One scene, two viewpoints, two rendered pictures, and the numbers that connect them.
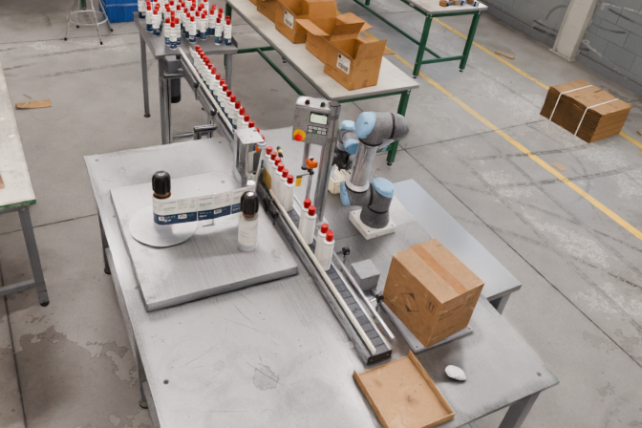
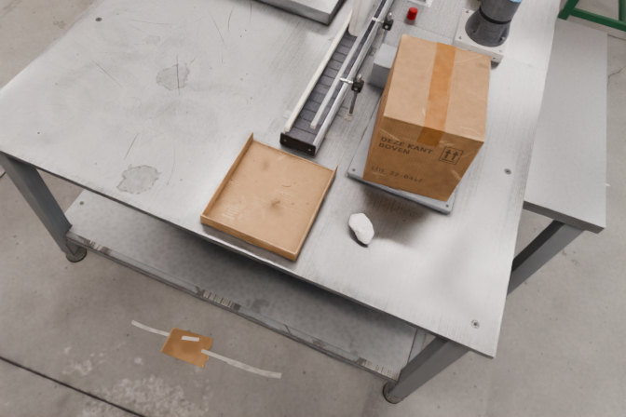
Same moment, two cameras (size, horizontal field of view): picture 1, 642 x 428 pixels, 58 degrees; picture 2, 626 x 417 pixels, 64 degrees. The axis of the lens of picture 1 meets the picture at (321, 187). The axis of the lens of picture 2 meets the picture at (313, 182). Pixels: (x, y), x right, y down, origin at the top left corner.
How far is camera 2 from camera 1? 1.52 m
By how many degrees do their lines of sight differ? 35
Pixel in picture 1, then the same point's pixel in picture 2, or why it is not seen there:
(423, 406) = (280, 222)
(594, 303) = not seen: outside the picture
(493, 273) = (576, 187)
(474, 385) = (369, 258)
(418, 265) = (418, 63)
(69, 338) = not seen: hidden behind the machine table
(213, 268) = not seen: outside the picture
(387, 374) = (286, 167)
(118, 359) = not seen: hidden behind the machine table
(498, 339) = (473, 248)
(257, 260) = not seen: outside the picture
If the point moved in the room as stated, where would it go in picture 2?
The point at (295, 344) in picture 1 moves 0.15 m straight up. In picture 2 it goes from (238, 74) to (238, 37)
